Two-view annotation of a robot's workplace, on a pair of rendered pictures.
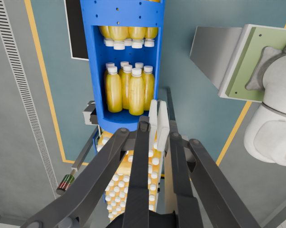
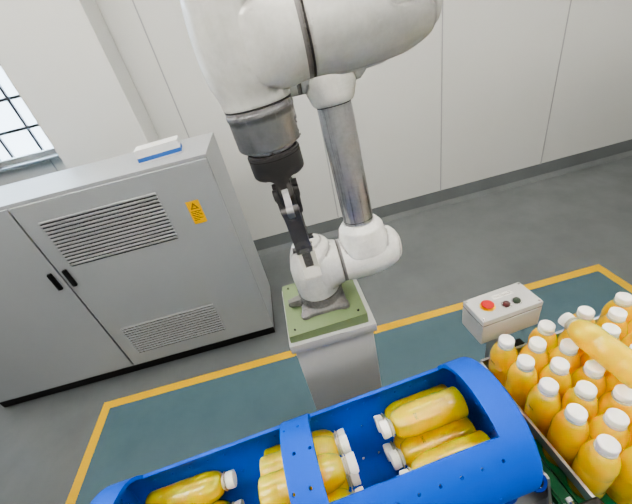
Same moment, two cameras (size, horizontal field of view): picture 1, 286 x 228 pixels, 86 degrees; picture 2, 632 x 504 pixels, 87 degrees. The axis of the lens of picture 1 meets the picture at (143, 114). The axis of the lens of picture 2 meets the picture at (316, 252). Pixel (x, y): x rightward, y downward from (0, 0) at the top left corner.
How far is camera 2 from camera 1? 0.50 m
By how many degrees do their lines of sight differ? 62
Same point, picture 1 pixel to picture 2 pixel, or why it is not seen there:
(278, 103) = (334, 265)
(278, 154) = (369, 228)
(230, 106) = (426, 338)
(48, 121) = not seen: outside the picture
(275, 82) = (321, 282)
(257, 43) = (302, 327)
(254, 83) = (339, 301)
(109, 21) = (311, 460)
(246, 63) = (323, 322)
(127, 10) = (292, 440)
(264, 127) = (361, 256)
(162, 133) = not seen: hidden behind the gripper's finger
